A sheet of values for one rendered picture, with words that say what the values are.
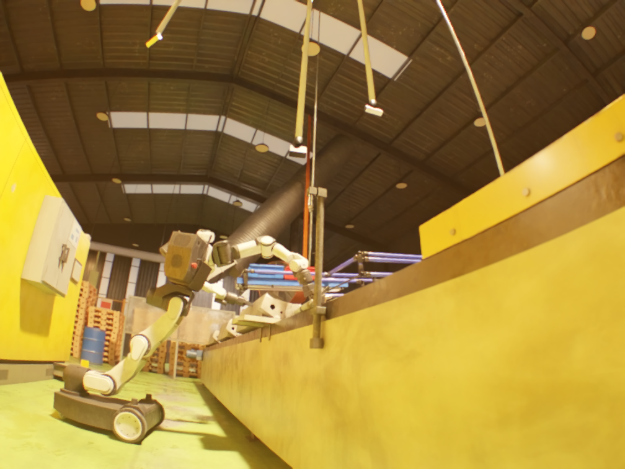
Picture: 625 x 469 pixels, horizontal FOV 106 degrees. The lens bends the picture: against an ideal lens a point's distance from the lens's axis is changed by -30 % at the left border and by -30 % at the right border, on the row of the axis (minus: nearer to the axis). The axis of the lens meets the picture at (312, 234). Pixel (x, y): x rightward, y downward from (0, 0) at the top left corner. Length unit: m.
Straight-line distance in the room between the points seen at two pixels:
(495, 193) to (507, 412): 0.38
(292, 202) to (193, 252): 8.70
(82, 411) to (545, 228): 2.18
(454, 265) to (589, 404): 0.38
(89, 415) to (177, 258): 1.11
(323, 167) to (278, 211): 2.48
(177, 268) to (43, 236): 1.50
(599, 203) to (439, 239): 0.36
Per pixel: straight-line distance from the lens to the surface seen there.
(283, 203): 10.52
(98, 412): 2.12
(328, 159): 12.04
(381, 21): 10.41
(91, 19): 11.73
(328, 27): 10.66
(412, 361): 0.77
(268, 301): 2.08
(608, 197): 0.53
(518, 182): 0.62
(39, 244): 3.19
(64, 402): 2.27
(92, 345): 8.60
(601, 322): 0.51
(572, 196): 0.56
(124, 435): 2.04
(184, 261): 2.10
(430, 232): 0.77
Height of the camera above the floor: 0.53
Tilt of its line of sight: 23 degrees up
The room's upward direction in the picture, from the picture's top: 2 degrees clockwise
